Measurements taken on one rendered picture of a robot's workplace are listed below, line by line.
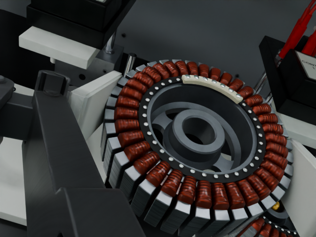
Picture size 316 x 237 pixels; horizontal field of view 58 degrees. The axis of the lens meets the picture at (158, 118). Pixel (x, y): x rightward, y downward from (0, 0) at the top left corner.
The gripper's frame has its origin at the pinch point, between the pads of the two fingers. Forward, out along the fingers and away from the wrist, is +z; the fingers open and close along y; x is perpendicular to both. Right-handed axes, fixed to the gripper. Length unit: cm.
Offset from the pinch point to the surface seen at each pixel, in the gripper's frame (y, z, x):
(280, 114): 8.2, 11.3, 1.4
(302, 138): 10.2, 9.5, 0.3
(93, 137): -8.5, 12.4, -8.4
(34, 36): -14.8, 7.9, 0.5
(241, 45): 5.5, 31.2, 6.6
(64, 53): -11.8, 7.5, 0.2
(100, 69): -11.6, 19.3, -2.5
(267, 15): 6.8, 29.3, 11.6
